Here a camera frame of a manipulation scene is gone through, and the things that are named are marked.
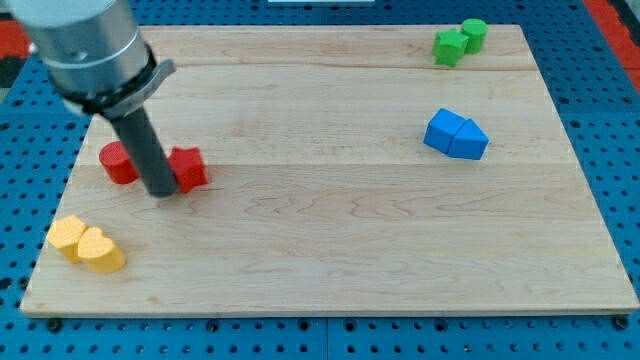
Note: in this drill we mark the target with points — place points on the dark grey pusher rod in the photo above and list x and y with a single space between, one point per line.
140 141

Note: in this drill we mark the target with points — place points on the red cylinder block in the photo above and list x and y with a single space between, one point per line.
117 164

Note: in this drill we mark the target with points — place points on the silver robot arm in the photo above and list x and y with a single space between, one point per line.
99 62

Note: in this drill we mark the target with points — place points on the red star block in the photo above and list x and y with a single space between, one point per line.
188 167

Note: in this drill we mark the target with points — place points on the green star block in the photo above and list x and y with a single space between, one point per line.
449 47

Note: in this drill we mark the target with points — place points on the yellow heart block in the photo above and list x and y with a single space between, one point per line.
99 253

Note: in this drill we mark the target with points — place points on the yellow hexagon block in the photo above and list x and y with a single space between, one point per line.
65 234

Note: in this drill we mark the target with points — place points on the wooden board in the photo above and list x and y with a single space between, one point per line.
323 200

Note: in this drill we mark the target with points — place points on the blue cube block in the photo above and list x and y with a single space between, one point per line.
441 130

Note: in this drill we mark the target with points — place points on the blue triangle block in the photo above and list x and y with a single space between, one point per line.
469 142

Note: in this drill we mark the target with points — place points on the green cylinder block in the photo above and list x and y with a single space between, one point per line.
476 31

